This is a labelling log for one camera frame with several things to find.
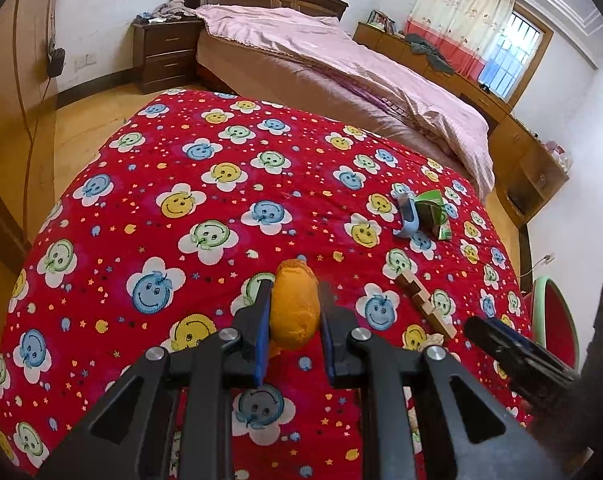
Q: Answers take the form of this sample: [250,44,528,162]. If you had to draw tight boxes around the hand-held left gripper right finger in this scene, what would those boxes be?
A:
[319,280,548,480]

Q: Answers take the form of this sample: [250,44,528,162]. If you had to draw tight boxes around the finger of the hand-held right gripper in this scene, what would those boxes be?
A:
[487,317,538,351]
[464,316,578,402]

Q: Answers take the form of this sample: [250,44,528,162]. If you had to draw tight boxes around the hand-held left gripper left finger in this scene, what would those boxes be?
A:
[36,277,274,480]

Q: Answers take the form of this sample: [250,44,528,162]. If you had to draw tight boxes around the orange plush toy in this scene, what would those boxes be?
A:
[268,258,321,361]

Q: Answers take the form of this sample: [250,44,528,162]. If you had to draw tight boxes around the green and red chair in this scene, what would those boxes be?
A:
[531,275,580,372]

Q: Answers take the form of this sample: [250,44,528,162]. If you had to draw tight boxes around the wooden block toy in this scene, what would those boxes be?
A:
[395,272,457,337]

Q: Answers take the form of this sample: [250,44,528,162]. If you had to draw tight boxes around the green cardboard box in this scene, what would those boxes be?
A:
[414,189,453,240]

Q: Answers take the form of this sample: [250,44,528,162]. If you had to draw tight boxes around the small pink container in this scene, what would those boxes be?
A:
[544,141,573,166]

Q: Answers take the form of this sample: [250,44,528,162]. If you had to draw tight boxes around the red smiley flower blanket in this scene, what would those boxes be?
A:
[0,89,535,480]

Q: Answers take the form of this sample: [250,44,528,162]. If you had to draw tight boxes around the long wooden desk cabinet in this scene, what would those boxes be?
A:
[354,22,570,227]

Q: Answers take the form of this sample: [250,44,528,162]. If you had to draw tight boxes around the pink duvet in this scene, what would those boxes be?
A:
[195,4,495,201]

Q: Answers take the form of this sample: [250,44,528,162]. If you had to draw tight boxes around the barred window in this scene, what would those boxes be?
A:
[479,10,553,106]

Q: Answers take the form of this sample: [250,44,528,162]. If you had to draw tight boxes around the dark wooden nightstand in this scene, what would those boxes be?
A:
[132,19,203,95]

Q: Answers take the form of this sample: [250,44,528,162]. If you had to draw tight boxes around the grey clothes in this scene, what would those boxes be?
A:
[405,34,455,75]

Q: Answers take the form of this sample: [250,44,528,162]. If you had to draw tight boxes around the row of books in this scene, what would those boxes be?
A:
[369,10,397,36]

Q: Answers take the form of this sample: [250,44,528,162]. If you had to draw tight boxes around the cream and red curtain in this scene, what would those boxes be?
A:
[405,0,516,82]

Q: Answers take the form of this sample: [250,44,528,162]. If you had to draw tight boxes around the pile of clothes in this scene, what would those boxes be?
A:
[136,0,200,24]

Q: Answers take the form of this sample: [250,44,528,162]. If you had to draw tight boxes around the light wooden wardrobe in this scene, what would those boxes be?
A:
[0,0,62,261]

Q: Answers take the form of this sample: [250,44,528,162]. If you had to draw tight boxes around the thin floor cable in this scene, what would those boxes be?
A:
[521,259,549,291]

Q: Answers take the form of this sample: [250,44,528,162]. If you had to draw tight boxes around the black power cable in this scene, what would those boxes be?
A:
[23,77,53,233]

